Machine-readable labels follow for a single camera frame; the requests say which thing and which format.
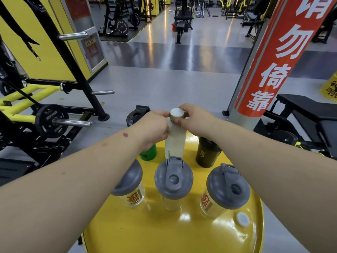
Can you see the yellow round drum table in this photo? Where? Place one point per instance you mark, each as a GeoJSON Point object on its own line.
{"type": "Point", "coordinates": [158, 234]}

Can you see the person's right forearm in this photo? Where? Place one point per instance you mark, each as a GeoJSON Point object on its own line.
{"type": "Point", "coordinates": [284, 181]}

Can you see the yellow barrel seat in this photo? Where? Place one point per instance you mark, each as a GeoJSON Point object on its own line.
{"type": "Point", "coordinates": [330, 89]}

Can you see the row of yellow gym machines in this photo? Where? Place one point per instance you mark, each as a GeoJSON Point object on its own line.
{"type": "Point", "coordinates": [250, 18]}

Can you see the person's right hand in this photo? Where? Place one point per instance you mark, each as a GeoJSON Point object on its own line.
{"type": "Point", "coordinates": [200, 123]}

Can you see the black weight plate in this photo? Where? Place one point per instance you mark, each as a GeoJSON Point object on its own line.
{"type": "Point", "coordinates": [47, 121]}

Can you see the grey pillar with red banner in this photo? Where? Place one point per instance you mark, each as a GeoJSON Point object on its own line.
{"type": "Point", "coordinates": [276, 63]}

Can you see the person's left forearm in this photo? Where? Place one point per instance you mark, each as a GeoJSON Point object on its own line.
{"type": "Point", "coordinates": [65, 194]}

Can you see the person's left hand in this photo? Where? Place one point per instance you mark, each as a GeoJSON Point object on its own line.
{"type": "Point", "coordinates": [152, 129]}

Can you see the dark shaker with black lid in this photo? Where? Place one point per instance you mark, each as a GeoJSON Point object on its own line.
{"type": "Point", "coordinates": [206, 155]}

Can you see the framed red poster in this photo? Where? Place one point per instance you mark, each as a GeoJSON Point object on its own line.
{"type": "Point", "coordinates": [92, 50]}

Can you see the black yellow weight machine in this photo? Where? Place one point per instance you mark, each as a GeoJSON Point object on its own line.
{"type": "Point", "coordinates": [76, 73]}

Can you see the black squat rack with plates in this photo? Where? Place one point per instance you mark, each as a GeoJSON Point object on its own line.
{"type": "Point", "coordinates": [121, 23]}

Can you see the clear shaker grey lid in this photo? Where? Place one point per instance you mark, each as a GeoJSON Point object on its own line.
{"type": "Point", "coordinates": [226, 192]}
{"type": "Point", "coordinates": [129, 179]}
{"type": "Point", "coordinates": [173, 181]}

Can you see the black weight bench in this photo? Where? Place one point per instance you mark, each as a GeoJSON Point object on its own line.
{"type": "Point", "coordinates": [310, 110]}

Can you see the small white cap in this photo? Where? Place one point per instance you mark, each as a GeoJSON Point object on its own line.
{"type": "Point", "coordinates": [242, 219]}

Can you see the black bench machine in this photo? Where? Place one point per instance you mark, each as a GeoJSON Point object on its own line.
{"type": "Point", "coordinates": [181, 23]}

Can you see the green shaker with black lid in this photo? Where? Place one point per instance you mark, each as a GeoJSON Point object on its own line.
{"type": "Point", "coordinates": [137, 115]}

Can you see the white bottle with cream cap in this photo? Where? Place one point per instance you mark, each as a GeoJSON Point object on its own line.
{"type": "Point", "coordinates": [175, 142]}

